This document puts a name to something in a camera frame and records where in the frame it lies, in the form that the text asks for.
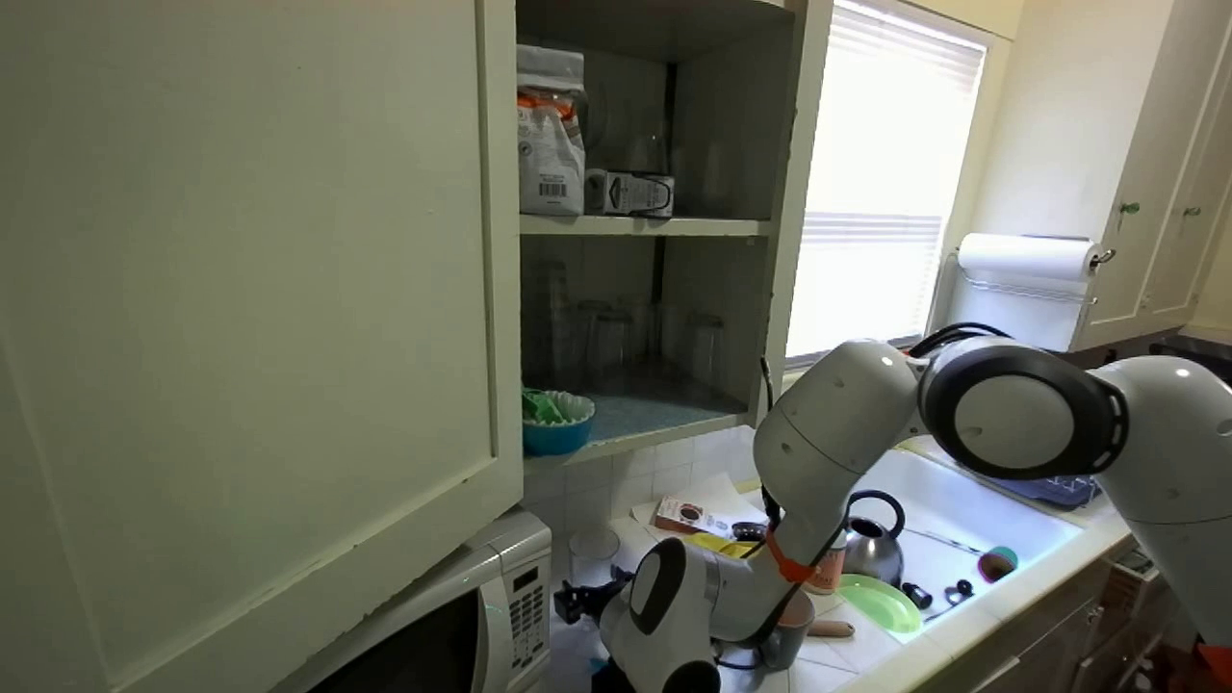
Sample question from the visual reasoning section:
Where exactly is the green plate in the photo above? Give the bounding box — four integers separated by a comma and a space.
834, 569, 926, 640

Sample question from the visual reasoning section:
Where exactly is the teal bowl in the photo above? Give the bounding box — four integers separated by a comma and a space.
519, 385, 600, 462

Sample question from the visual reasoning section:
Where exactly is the white orange food bag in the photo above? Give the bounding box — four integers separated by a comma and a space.
515, 42, 594, 218

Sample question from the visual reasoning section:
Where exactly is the orange velcro strap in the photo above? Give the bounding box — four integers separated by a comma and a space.
760, 526, 828, 594

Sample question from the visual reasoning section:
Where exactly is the grey mug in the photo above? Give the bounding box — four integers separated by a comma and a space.
759, 581, 817, 675

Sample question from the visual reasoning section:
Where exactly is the white sink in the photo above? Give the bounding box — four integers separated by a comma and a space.
852, 438, 1085, 633

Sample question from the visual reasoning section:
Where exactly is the cream cabinet door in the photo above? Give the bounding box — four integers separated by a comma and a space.
0, 0, 527, 693

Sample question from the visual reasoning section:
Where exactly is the white microwave oven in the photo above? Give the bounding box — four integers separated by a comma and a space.
269, 504, 556, 693

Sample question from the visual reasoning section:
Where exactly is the cream base cabinet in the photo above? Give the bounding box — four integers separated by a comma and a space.
880, 512, 1232, 693

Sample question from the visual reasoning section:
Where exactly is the white window blind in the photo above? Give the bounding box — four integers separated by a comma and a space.
782, 0, 991, 371

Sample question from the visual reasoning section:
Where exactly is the red white packet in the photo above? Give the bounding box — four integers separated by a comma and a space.
651, 493, 739, 544

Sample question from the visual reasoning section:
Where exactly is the round teal red sponge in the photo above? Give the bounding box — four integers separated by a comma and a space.
973, 544, 1025, 585

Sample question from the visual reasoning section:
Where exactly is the steel kettle black handle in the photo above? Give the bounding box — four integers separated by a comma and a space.
839, 486, 909, 590

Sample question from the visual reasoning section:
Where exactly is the blue patterned shelf liner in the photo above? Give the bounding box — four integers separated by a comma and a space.
587, 385, 753, 450

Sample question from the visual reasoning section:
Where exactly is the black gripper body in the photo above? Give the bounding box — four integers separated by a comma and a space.
554, 579, 636, 629

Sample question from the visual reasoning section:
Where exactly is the white paper towel roll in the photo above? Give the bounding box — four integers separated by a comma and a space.
954, 228, 1108, 296

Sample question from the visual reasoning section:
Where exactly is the cream wall cabinet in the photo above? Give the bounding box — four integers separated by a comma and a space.
511, 0, 839, 474

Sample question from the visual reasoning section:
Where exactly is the silver box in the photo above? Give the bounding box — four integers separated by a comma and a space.
581, 166, 681, 225

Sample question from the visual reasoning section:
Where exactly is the cream tall cabinet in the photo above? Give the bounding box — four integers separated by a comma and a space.
1068, 0, 1232, 358

